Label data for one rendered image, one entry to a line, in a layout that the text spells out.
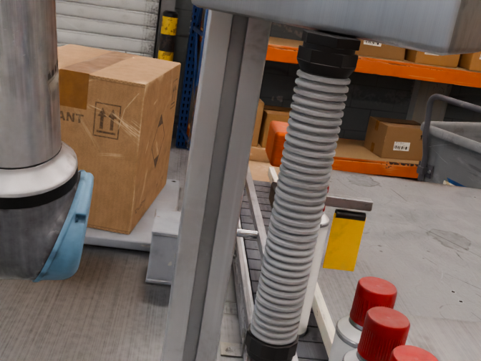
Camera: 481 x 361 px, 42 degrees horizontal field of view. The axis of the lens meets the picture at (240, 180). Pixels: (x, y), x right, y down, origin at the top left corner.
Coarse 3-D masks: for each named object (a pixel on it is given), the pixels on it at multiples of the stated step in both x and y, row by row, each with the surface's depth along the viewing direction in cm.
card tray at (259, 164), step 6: (252, 150) 174; (258, 150) 174; (264, 150) 174; (252, 156) 174; (258, 156) 174; (264, 156) 174; (252, 162) 173; (258, 162) 174; (264, 162) 175; (252, 168) 167; (258, 168) 168; (264, 168) 169; (276, 168) 171; (252, 174) 162; (258, 174) 163; (264, 174) 164; (276, 174) 166; (264, 180) 159
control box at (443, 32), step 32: (192, 0) 41; (224, 0) 39; (256, 0) 38; (288, 0) 37; (320, 0) 36; (352, 0) 35; (384, 0) 34; (416, 0) 33; (448, 0) 32; (480, 0) 35; (352, 32) 35; (384, 32) 34; (416, 32) 34; (448, 32) 33; (480, 32) 38
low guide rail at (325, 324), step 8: (272, 168) 141; (272, 176) 136; (320, 296) 86; (312, 304) 87; (320, 304) 84; (320, 312) 82; (328, 312) 82; (320, 320) 81; (328, 320) 80; (320, 328) 81; (328, 328) 78; (328, 336) 77; (328, 344) 76; (328, 352) 76
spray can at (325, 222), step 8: (328, 192) 77; (320, 224) 76; (328, 224) 78; (320, 232) 77; (320, 240) 77; (320, 248) 78; (320, 256) 79; (312, 264) 78; (320, 264) 80; (312, 272) 79; (312, 280) 79; (312, 288) 80; (312, 296) 81; (304, 304) 80; (304, 312) 80; (304, 320) 81; (304, 328) 82
